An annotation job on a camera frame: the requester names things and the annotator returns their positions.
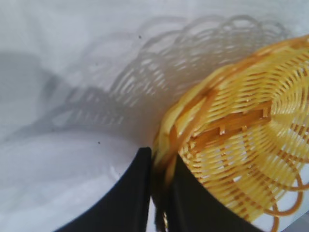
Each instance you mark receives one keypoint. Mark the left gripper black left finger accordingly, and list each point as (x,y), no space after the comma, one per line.
(128,203)

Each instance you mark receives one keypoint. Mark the yellow woven wicker basket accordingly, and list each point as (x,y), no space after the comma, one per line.
(243,116)

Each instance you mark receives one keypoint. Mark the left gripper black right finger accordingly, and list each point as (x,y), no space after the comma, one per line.
(193,207)

